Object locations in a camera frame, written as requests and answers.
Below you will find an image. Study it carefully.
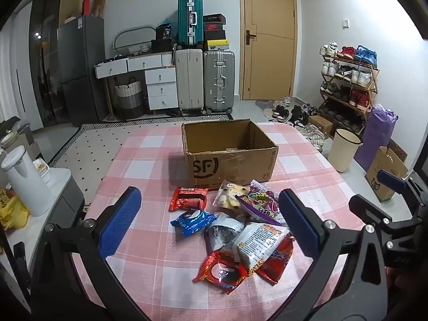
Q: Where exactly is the person's right hand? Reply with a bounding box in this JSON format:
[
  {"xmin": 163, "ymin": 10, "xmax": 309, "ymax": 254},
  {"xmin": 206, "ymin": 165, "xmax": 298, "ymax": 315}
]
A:
[{"xmin": 386, "ymin": 267, "xmax": 417, "ymax": 295}]

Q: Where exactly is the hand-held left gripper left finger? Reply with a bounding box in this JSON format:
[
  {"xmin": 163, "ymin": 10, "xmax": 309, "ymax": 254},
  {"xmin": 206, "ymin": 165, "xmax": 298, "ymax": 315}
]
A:
[{"xmin": 32, "ymin": 186, "xmax": 151, "ymax": 321}]

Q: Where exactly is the white dotted rug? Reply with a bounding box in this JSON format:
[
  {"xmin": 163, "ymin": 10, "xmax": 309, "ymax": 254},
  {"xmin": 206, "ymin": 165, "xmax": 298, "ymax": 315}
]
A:
[{"xmin": 50, "ymin": 114, "xmax": 235, "ymax": 204}]

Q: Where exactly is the black printed bag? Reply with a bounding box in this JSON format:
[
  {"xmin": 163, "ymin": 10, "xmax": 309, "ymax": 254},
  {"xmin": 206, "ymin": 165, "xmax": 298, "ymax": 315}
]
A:
[{"xmin": 155, "ymin": 23, "xmax": 173, "ymax": 41}]

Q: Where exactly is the purple bag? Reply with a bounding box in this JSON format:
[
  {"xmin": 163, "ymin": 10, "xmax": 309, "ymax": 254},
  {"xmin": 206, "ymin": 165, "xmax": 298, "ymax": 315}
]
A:
[{"xmin": 354, "ymin": 104, "xmax": 398, "ymax": 173}]

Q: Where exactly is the white and red snack packet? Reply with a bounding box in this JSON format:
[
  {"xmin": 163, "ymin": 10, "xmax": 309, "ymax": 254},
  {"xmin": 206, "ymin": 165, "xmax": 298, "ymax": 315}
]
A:
[{"xmin": 231, "ymin": 222, "xmax": 290, "ymax": 276}]

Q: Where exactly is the grey refrigerator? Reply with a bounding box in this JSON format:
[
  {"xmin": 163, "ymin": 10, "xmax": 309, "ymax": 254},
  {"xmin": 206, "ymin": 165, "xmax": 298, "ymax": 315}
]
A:
[{"xmin": 57, "ymin": 15, "xmax": 108, "ymax": 128}]

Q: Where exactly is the purple candy packet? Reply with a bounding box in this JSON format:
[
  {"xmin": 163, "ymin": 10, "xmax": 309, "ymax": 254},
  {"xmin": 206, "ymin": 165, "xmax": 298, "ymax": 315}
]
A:
[{"xmin": 234, "ymin": 179, "xmax": 285, "ymax": 226}]

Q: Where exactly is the brown cardboard box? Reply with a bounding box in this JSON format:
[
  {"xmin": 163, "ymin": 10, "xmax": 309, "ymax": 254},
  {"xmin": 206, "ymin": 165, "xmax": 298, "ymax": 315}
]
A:
[{"xmin": 181, "ymin": 118, "xmax": 279, "ymax": 189}]

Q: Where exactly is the cream dotted bread packet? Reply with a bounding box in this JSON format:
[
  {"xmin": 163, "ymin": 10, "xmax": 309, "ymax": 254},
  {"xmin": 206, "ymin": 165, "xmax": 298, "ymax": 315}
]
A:
[{"xmin": 213, "ymin": 180, "xmax": 251, "ymax": 212}]

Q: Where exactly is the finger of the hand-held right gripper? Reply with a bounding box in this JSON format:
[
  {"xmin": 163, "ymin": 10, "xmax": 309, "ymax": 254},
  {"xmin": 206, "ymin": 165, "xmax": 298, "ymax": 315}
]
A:
[
  {"xmin": 377, "ymin": 170, "xmax": 409, "ymax": 194},
  {"xmin": 348, "ymin": 194, "xmax": 393, "ymax": 233}
]

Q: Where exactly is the white suitcase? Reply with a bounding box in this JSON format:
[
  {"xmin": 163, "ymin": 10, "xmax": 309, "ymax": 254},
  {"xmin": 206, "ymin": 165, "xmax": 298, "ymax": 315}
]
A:
[{"xmin": 174, "ymin": 48, "xmax": 204, "ymax": 114}]

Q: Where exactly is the cream waste bin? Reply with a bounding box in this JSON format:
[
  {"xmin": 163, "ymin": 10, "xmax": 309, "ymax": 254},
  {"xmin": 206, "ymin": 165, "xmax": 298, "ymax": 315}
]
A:
[{"xmin": 328, "ymin": 129, "xmax": 362, "ymax": 173}]

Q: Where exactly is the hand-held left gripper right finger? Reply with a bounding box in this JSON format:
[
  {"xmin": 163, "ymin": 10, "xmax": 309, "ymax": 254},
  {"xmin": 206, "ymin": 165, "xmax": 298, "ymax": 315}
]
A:
[{"xmin": 278, "ymin": 189, "xmax": 388, "ymax": 321}]

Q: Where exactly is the grey snack packet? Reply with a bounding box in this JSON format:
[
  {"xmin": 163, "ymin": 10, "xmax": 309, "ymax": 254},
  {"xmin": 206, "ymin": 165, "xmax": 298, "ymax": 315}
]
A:
[{"xmin": 204, "ymin": 212, "xmax": 248, "ymax": 256}]

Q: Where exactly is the white desk with drawers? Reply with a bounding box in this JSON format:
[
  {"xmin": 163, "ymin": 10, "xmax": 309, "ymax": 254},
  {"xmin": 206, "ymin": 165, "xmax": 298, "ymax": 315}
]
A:
[{"xmin": 94, "ymin": 52, "xmax": 176, "ymax": 121}]

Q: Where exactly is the shoe rack with shoes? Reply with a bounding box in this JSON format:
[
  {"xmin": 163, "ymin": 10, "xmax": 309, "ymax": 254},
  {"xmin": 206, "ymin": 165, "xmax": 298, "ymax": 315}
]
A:
[{"xmin": 319, "ymin": 42, "xmax": 378, "ymax": 131}]

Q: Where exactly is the pink checked tablecloth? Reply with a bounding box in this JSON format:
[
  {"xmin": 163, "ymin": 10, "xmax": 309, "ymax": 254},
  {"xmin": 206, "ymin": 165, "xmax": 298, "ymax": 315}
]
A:
[{"xmin": 72, "ymin": 120, "xmax": 395, "ymax": 321}]

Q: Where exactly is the pile of shoes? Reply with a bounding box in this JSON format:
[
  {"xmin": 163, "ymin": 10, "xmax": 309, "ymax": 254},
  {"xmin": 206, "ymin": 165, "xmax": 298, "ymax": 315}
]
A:
[{"xmin": 272, "ymin": 97, "xmax": 326, "ymax": 148}]

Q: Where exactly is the blue cookie packet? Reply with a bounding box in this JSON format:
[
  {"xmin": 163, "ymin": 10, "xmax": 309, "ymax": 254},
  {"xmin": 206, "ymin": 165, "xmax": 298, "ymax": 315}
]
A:
[{"xmin": 170, "ymin": 209, "xmax": 216, "ymax": 238}]

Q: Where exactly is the black glass panel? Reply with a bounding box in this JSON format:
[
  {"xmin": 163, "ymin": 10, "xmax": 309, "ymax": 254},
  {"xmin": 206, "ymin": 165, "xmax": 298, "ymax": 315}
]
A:
[{"xmin": 413, "ymin": 137, "xmax": 428, "ymax": 183}]

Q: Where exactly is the yellow bag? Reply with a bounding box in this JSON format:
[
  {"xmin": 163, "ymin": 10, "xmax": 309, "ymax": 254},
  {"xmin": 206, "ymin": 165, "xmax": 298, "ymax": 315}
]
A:
[{"xmin": 0, "ymin": 189, "xmax": 30, "ymax": 231}]

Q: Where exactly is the white kettle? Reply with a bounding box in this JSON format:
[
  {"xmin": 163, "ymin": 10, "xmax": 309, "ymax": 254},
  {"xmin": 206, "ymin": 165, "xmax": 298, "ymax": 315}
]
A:
[{"xmin": 1, "ymin": 145, "xmax": 54, "ymax": 217}]

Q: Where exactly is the red brick-print snack packet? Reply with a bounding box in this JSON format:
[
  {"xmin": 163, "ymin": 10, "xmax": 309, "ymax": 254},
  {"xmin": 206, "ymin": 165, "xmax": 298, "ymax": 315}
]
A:
[{"xmin": 168, "ymin": 187, "xmax": 208, "ymax": 212}]

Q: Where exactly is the dark glass cabinet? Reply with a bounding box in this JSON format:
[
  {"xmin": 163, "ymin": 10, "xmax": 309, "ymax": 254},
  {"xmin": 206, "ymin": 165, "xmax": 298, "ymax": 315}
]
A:
[{"xmin": 28, "ymin": 0, "xmax": 82, "ymax": 128}]

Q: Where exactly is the yellow and black shoe box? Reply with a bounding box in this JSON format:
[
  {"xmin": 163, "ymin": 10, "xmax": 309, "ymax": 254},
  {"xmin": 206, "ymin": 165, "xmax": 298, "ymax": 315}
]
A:
[{"xmin": 205, "ymin": 39, "xmax": 231, "ymax": 52}]

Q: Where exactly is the owl-print cardboard box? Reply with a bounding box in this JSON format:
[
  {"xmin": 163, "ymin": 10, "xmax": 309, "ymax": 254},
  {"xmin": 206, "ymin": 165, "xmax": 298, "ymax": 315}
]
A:
[{"xmin": 364, "ymin": 140, "xmax": 409, "ymax": 203}]

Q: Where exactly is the red ring-print snack packet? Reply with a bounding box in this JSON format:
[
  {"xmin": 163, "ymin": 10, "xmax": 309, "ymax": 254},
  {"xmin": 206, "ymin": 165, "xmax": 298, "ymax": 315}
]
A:
[{"xmin": 193, "ymin": 250, "xmax": 249, "ymax": 295}]

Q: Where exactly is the grey side table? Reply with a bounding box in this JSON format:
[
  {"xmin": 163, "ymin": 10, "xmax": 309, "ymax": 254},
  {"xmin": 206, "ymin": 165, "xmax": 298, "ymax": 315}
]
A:
[{"xmin": 0, "ymin": 165, "xmax": 86, "ymax": 308}]

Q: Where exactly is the teal suitcase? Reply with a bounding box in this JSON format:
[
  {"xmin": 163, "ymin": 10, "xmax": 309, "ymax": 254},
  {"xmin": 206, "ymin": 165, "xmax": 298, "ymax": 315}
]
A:
[{"xmin": 177, "ymin": 0, "xmax": 204, "ymax": 48}]

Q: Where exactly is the silver suitcase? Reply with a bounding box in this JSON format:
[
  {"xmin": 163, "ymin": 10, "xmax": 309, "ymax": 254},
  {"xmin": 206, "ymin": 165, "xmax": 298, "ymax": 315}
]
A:
[{"xmin": 203, "ymin": 50, "xmax": 235, "ymax": 114}]

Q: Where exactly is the white drawer unit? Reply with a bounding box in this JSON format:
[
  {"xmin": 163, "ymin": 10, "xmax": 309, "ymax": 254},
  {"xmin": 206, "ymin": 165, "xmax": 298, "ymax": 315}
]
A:
[{"xmin": 144, "ymin": 68, "xmax": 178, "ymax": 111}]

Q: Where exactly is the red and blue snack packet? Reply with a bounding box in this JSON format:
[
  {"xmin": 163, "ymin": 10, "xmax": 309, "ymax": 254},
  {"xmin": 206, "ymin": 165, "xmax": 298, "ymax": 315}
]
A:
[{"xmin": 256, "ymin": 236, "xmax": 295, "ymax": 285}]

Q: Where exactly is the oval mirror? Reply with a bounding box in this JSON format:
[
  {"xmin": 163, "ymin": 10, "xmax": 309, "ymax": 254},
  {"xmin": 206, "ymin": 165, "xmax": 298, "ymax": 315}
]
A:
[{"xmin": 114, "ymin": 25, "xmax": 158, "ymax": 56}]

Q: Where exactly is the grey door mat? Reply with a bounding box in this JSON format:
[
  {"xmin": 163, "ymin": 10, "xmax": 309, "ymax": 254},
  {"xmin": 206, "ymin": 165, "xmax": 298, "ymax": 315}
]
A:
[{"xmin": 255, "ymin": 98, "xmax": 285, "ymax": 112}]

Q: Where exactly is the woven laundry basket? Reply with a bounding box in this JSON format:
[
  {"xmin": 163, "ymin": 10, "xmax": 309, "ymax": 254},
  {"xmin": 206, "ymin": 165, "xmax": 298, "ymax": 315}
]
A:
[{"xmin": 114, "ymin": 77, "xmax": 144, "ymax": 119}]

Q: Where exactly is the wooden door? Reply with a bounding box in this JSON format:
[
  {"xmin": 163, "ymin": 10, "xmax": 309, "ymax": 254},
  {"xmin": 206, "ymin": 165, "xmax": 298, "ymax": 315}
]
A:
[{"xmin": 238, "ymin": 0, "xmax": 298, "ymax": 101}]

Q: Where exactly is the small brown box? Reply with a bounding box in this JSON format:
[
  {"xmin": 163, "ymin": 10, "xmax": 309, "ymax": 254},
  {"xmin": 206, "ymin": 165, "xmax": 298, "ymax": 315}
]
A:
[{"xmin": 308, "ymin": 115, "xmax": 334, "ymax": 136}]

